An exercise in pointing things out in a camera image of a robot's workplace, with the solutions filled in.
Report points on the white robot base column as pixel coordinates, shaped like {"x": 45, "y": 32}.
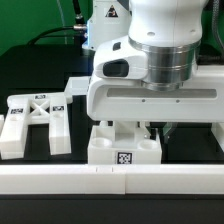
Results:
{"x": 110, "y": 20}

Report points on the white block right edge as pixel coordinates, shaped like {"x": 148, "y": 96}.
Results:
{"x": 218, "y": 131}

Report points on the white flat tag plate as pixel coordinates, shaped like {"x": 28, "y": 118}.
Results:
{"x": 77, "y": 86}

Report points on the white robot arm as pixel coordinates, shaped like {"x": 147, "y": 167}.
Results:
{"x": 166, "y": 23}

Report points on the white chair seat part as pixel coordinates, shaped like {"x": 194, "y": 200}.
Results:
{"x": 123, "y": 143}

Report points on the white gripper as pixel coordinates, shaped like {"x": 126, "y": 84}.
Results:
{"x": 136, "y": 82}

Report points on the white chair back frame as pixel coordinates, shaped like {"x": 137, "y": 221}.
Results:
{"x": 35, "y": 109}

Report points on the white front rail bar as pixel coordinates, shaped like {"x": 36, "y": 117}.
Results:
{"x": 112, "y": 179}

